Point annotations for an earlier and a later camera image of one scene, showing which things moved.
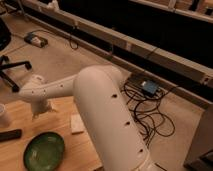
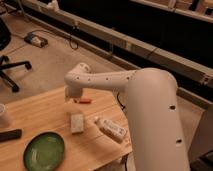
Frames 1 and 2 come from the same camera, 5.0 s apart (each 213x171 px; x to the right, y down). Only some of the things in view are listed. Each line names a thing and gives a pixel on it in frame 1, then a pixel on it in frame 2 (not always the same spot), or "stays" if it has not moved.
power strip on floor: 36,39 stays
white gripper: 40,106 to 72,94
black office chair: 5,40 stays
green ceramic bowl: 44,152 stays
